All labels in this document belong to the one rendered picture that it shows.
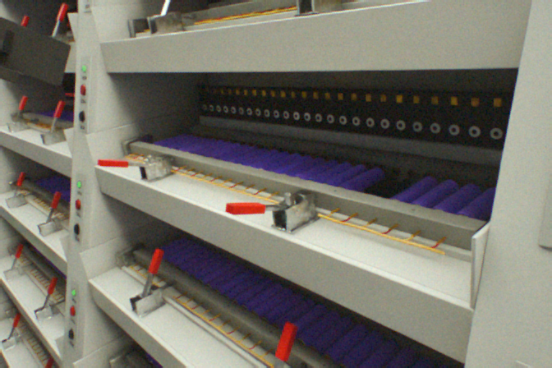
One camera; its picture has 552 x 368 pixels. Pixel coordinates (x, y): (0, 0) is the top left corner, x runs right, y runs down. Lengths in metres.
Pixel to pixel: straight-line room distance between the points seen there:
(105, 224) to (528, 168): 0.65
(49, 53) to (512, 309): 0.34
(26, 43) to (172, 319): 0.41
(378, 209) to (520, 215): 0.13
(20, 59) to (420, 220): 0.31
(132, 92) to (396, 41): 0.52
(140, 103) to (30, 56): 0.45
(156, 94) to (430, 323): 0.60
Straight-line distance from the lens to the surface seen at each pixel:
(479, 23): 0.31
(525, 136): 0.29
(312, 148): 0.57
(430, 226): 0.36
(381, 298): 0.34
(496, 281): 0.30
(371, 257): 0.35
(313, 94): 0.58
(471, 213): 0.38
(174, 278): 0.68
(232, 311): 0.58
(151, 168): 0.61
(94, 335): 0.86
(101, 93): 0.75
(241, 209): 0.36
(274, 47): 0.42
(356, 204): 0.40
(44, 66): 0.35
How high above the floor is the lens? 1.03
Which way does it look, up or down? 8 degrees down
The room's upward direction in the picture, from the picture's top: 6 degrees clockwise
